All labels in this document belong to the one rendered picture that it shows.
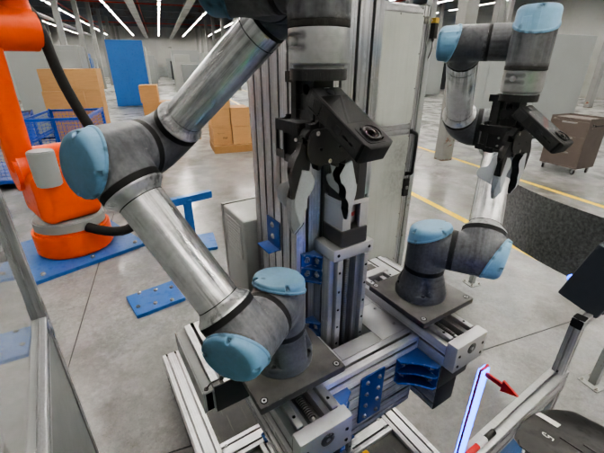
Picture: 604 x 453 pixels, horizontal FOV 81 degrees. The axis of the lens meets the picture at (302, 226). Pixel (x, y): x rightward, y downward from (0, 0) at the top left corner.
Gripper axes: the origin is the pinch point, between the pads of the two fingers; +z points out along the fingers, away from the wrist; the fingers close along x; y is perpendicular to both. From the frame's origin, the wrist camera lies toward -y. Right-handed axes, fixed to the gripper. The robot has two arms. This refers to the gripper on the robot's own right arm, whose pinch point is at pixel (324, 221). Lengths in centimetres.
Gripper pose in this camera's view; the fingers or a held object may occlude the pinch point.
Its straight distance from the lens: 50.7
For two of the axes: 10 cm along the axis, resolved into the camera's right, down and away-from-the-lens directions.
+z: 0.0, 9.1, 4.2
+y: -5.5, -3.5, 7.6
